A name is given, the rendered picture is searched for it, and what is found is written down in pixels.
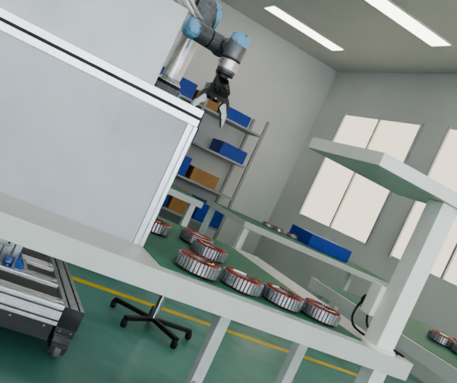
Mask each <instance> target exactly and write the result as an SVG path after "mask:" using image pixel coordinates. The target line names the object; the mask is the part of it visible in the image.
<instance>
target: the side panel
mask: <svg viewBox="0 0 457 383"><path fill-rule="evenodd" d="M196 132H197V128H196V127H194V126H192V125H190V124H187V125H186V127H185V130H184V132H183V134H182V136H181V139H180V141H179V142H178V145H177V147H176V149H175V152H174V153H173V155H172V158H171V160H170V162H169V164H168V166H167V168H166V171H165V173H164V175H163V177H162V180H161V182H160V184H159V186H158V188H157V190H156V193H155V195H154V196H153V200H152V201H151V203H150V206H149V207H148V210H147V212H146V214H145V216H144V218H143V221H142V223H141V225H140V227H139V230H138V231H137V234H136V236H135V237H134V241H133V243H134V244H138V245H140V246H144V244H145V241H146V240H147V237H148V235H149V234H150V230H151V229H152V227H153V224H154V222H155V220H156V218H157V216H158V214H159V211H160V209H161V207H162V205H163V203H164V200H165V198H166V196H167V194H168V193H169V189H170V188H171V186H172V183H173V181H174V179H175V177H176V175H177V173H178V170H179V168H180V166H181V164H182V161H183V159H184V157H185V155H186V153H187V151H188V148H189V147H190V145H191V142H192V140H193V138H194V136H195V134H196Z"/></svg>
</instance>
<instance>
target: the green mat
mask: <svg viewBox="0 0 457 383"><path fill-rule="evenodd" d="M157 218H159V219H160V220H163V221H165V222H167V223H168V224H169V225H170V227H171V230H170V232H169V234H168V236H159V235H156V234H155V233H152V232H151V231H150V234H149V235H148V237H147V240H146V241H145V244H144V246H143V247H144V248H145V249H146V250H147V251H148V252H149V253H150V254H151V256H152V257H153V258H154V259H155V260H156V261H157V262H158V264H159V265H160V266H161V267H165V268H167V269H169V270H172V271H175V272H178V273H180V274H183V275H185V276H188V277H192V278H194V279H196V280H199V281H202V282H204V283H208V284H210V285H212V286H216V287H218V288H220V289H223V290H226V291H229V292H230V293H234V294H236V295H239V296H242V297H244V298H247V299H250V300H253V301H255V302H258V303H261V304H263V305H267V306H269V307H271V308H274V309H277V310H279V311H281V312H285V313H287V314H290V315H293V316H295V317H298V318H301V319H304V320H305V321H309V322H312V323H314V324H318V325H319V326H322V327H325V328H328V329H330V330H332V331H336V332H338V333H340V334H344V335H346V336H349V337H352V338H354V339H356V340H360V339H359V338H358V337H356V336H355V335H353V334H352V333H351V332H350V331H348V330H346V329H345V328H344V327H343V326H341V325H340V324H338V326H337V327H330V326H329V325H326V324H324V323H321V322H320V321H318V320H315V319H312V318H311V317H309V316H307V315H305V314H304V313H303V312H302V311H300V312H290V311H289V310H286V309H284V308H281V307H280V306H277V305H275V304H274V303H271V302H270V301H268V300H266V299H265V298H263V296H262V295H261V294H260V296H259V297H252V296H248V295H245V294H243V293H240V292H239V291H237V290H236V289H235V290H234V289H233V288H231V287H230V286H227V285H225V284H224V283H223V282H222V281H221V280H220V279H219V276H220V274H221V272H222V269H223V268H224V267H227V266H228V267H233V268H235V269H238V270H240V271H243V272H244V273H246V274H249V275H250V276H252V277H255V278H257V279H258V280H259V281H260V282H262V284H263V285H264V284H265V283H274V284H276V285H278V286H281V287H283V288H284V289H287V290H289V291H290V292H293V293H294V294H297V293H295V292H294V291H292V290H291V289H289V288H288V287H287V286H286V285H284V284H283V283H281V282H280V281H278V280H277V279H276V278H275V277H273V276H272V275H270V274H268V273H267V272H266V271H265V270H264V269H262V268H261V267H259V266H258V265H256V264H255V263H253V262H252V261H251V260H249V259H248V258H246V257H245V256H244V255H242V254H241V253H240V252H238V251H237V250H235V249H234V248H232V247H231V246H230V245H227V244H225V243H223V242H220V241H218V240H215V239H213V238H211V239H212V240H213V245H216V246H218V247H220V248H221V249H223V250H225V251H226V253H227V254H228V255H227V257H226V259H225V262H224V263H221V264H219V263H216V262H215V263H216V264H218V265H219V267H220V268H221V271H220V272H219V276H218V277H217V279H216V280H205V279H203V278H202V277H199V276H198V277H197V276H196V274H195V275H193V273H192V274H191V273H190V272H187V271H185V270H184V269H182V268H181V267H179V266H178V265H177V264H176V262H175V258H176V256H177V254H178V251H179V250H180V249H181V250H182V249H187V250H189V251H192V250H191V244H190V243H187V242H185V241H184V240H182V239H181V238H180V236H179V234H180V232H181V230H182V228H184V226H181V225H179V224H177V223H174V222H172V221H170V220H167V219H164V218H162V217H159V216H157ZM208 237H209V236H208ZM209 238H210V237H209ZM297 295H298V294H297ZM298 296H299V295H298ZM300 297H301V296H300ZM301 298H302V297H301ZM302 299H303V298H302ZM360 341H362V340H360Z"/></svg>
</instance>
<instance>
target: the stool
mask: <svg viewBox="0 0 457 383"><path fill-rule="evenodd" d="M166 298H167V297H165V296H161V295H159V298H158V299H157V302H156V304H155V306H154V305H153V306H152V308H151V310H150V313H149V314H148V313H147V312H145V311H143V310H141V309H139V308H137V307H136V306H134V305H132V304H130V303H128V302H125V301H124V300H123V299H120V298H118V297H115V298H114V299H113V300H112V301H111V304H110V307H112V308H114V307H115V306H116V304H117V303H119V304H121V305H123V306H124V307H126V308H128V309H130V310H131V311H133V312H136V313H137V314H139V315H124V317H123V319H122V320H121V324H120V326H121V327H123V328H125V326H126V325H127V323H128V321H151V322H152V323H154V324H155V325H156V326H157V327H158V328H159V329H161V330H162V331H163V332H164V333H165V334H166V335H168V336H169V337H170V338H171V339H172V342H171V344H170V347H171V348H172V349H175V348H176V347H177V345H178V340H179V338H178V337H177V336H176V335H175V334H174V333H172V332H171V331H170V330H169V329H168V328H167V327H170V328H174V329H176V330H179V331H183V332H185V333H186V334H185V339H186V340H190V339H191V336H192V333H191V332H192V330H191V329H190V328H186V327H184V326H181V325H179V324H175V323H172V322H170V321H166V320H163V319H161V318H158V315H159V313H160V311H161V309H162V307H163V304H164V302H165V300H166ZM166 326H167V327H166Z"/></svg>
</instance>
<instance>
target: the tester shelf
mask: <svg viewBox="0 0 457 383"><path fill-rule="evenodd" d="M0 31H2V32H4V33H6V34H8V35H10V36H12V37H14V38H16V39H18V40H20V41H22V42H24V43H26V44H28V45H30V46H32V47H34V48H36V49H39V50H41V51H43V52H45V53H47V54H49V55H51V56H53V57H55V58H57V59H59V60H61V61H63V62H65V63H67V64H69V65H71V66H73V67H75V68H77V69H79V70H81V71H83V72H85V73H87V74H89V75H91V76H93V77H95V78H97V79H99V80H101V81H103V82H105V83H107V84H109V85H111V86H113V87H116V88H118V89H119V90H122V91H124V92H125V93H128V94H130V95H131V96H133V97H136V98H138V99H139V100H142V101H144V102H145V103H148V104H150V105H151V106H154V107H156V108H157V109H160V110H162V111H163V112H166V113H168V114H169V115H171V116H174V117H175V118H177V119H180V120H182V121H183V122H186V123H188V124H190V125H192V126H194V127H196V128H198V127H199V125H200V123H201V121H202V118H203V116H204V114H205V111H203V110H201V109H198V108H197V107H196V106H193V105H191V104H190V103H187V102H185V101H183V100H181V99H179V98H177V97H175V96H173V95H171V94H170V93H167V92H165V91H164V90H162V89H160V88H158V87H156V86H154V85H152V84H150V83H148V82H146V81H144V80H142V79H140V78H138V77H136V76H134V75H132V74H131V73H129V72H127V71H125V70H123V69H121V68H119V67H117V66H115V65H113V64H111V63H109V62H107V61H105V60H103V59H101V58H99V57H98V56H96V55H94V54H92V53H90V52H88V51H86V50H84V49H82V48H80V47H78V46H75V45H74V44H72V43H69V42H68V41H66V40H64V39H62V38H61V37H59V36H56V35H55V34H53V33H50V32H49V31H47V30H44V29H43V28H41V27H38V26H36V25H35V24H32V23H31V22H29V21H27V20H25V19H23V18H22V17H19V16H17V15H16V14H13V13H11V12H10V11H7V10H5V9H4V8H1V7H0Z"/></svg>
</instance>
